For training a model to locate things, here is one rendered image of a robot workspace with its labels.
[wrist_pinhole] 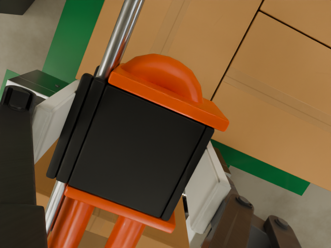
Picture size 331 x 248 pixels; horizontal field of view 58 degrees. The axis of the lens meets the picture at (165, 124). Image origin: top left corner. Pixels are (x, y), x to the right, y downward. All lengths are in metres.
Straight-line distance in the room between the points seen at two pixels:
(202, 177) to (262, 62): 0.79
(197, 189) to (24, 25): 1.43
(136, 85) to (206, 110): 0.04
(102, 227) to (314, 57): 0.75
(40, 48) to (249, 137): 1.02
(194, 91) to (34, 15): 1.38
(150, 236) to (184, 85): 0.47
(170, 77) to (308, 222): 1.82
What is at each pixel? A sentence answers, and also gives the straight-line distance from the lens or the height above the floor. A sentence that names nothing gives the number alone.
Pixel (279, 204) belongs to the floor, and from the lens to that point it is 1.83.
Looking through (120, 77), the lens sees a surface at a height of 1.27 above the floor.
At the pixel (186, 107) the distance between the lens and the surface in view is 0.17.
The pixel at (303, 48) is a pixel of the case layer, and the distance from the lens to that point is 0.98.
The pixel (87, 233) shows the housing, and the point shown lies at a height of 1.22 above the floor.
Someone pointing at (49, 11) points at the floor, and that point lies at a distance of 1.51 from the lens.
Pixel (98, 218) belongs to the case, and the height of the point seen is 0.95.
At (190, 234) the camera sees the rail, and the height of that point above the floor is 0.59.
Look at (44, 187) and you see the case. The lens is 0.62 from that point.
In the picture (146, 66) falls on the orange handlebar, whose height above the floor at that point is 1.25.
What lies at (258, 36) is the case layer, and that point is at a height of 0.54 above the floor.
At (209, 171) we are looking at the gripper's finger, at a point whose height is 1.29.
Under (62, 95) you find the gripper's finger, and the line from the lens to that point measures 0.16.
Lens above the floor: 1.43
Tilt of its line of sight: 72 degrees down
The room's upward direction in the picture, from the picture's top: 175 degrees clockwise
